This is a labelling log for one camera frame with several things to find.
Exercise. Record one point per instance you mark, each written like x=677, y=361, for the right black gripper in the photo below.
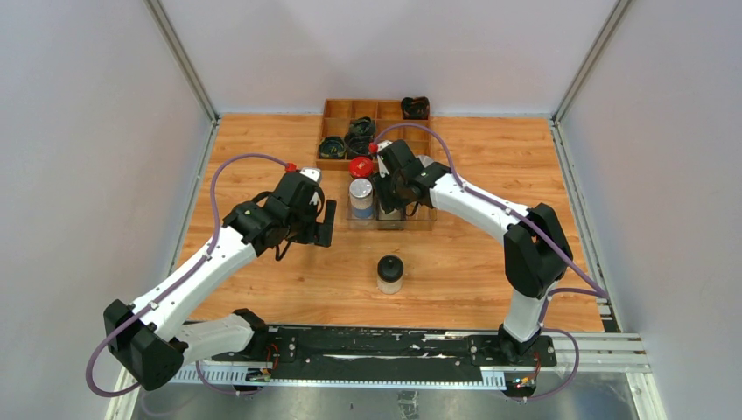
x=381, y=180

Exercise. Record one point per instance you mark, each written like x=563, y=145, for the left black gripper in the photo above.
x=317, y=233

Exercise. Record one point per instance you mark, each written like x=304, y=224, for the red lid chili jar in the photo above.
x=361, y=167

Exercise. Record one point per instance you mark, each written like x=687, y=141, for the silver lid spice jar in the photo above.
x=361, y=199

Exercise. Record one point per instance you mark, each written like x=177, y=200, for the clear plastic organizer bin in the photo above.
x=415, y=218

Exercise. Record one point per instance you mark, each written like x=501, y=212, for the black lid grinder jar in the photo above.
x=390, y=270

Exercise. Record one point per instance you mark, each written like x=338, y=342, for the large silver lid jar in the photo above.
x=425, y=160

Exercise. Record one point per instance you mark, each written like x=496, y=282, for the yellow lid spice jar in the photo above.
x=394, y=215

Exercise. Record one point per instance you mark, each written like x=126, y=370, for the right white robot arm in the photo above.
x=536, y=251

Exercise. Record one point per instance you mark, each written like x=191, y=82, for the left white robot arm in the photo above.
x=150, y=336

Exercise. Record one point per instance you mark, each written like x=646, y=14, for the black coil lower middle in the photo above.
x=357, y=146

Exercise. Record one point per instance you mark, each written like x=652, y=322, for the black green coil middle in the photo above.
x=362, y=127

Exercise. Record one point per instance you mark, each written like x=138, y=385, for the wooden compartment tray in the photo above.
x=338, y=113

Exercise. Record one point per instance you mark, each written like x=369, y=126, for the black coil top right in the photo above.
x=415, y=108

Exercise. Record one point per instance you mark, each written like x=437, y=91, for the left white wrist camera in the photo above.
x=310, y=176

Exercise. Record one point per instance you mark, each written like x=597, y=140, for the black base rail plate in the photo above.
x=387, y=358

